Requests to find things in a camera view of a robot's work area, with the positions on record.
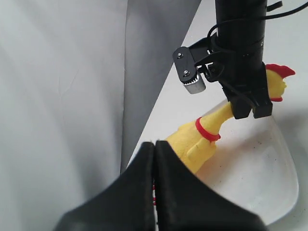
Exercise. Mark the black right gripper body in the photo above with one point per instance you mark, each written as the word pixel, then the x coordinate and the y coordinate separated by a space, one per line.
pixel 241 74

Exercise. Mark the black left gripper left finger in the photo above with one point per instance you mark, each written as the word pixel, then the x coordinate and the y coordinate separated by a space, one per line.
pixel 126 205

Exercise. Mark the yellow rubber chicken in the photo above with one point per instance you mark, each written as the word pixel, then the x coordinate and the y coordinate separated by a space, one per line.
pixel 195 142

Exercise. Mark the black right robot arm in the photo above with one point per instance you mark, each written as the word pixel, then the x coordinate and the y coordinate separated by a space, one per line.
pixel 240 25

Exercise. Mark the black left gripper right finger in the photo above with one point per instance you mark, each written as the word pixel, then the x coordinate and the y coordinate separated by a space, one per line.
pixel 184 203

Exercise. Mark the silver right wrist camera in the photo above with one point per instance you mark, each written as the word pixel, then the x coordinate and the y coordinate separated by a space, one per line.
pixel 187 72

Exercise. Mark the white square ceramic plate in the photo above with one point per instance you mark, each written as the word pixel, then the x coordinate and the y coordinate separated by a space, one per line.
pixel 253 168

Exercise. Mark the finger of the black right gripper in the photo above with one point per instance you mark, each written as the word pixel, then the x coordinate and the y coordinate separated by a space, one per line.
pixel 240 108
pixel 262 109

